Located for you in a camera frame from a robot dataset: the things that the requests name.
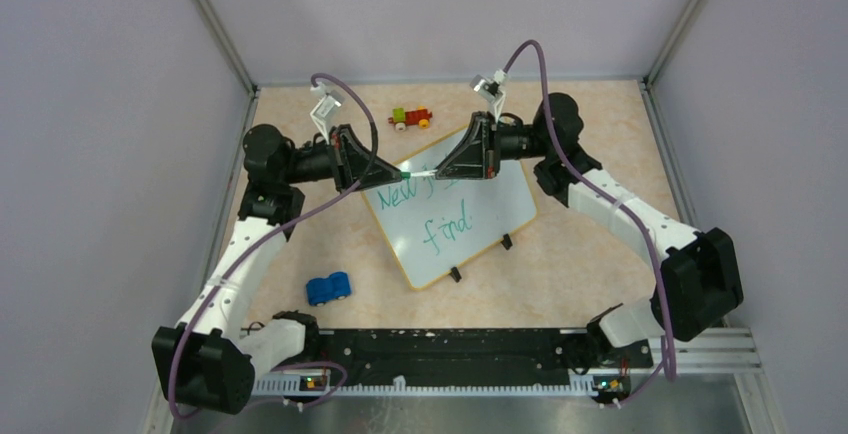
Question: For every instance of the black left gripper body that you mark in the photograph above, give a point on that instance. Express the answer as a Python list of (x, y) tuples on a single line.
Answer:
[(334, 133)]

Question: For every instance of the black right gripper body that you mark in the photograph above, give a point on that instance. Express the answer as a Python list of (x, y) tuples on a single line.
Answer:
[(494, 150)]

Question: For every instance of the green white marker pen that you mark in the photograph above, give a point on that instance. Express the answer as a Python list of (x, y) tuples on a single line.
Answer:
[(425, 173)]

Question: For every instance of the yellow-framed whiteboard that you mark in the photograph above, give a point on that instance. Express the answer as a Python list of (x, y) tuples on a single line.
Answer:
[(433, 226)]

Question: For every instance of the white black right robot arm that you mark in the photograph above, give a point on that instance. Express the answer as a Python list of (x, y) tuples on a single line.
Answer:
[(696, 272)]

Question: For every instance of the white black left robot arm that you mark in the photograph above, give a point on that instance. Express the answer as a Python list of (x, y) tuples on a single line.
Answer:
[(258, 245)]

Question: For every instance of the black whiteboard clip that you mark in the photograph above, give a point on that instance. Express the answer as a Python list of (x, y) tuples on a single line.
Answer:
[(506, 242), (455, 274)]

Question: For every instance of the red toy train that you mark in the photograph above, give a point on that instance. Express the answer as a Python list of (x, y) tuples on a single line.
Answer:
[(401, 119)]

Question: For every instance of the blue toy car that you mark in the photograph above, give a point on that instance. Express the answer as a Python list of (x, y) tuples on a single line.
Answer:
[(335, 286)]

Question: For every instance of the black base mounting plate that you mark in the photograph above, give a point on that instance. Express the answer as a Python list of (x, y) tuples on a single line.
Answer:
[(474, 358)]

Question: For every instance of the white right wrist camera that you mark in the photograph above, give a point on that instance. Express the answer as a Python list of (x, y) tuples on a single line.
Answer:
[(491, 89)]

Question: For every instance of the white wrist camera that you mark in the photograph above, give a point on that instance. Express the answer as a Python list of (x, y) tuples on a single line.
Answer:
[(322, 115), (491, 89)]

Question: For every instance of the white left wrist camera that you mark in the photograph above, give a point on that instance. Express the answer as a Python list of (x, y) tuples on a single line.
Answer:
[(322, 115)]

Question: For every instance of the aluminium frame rail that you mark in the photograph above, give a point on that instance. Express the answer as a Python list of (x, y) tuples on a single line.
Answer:
[(292, 358)]

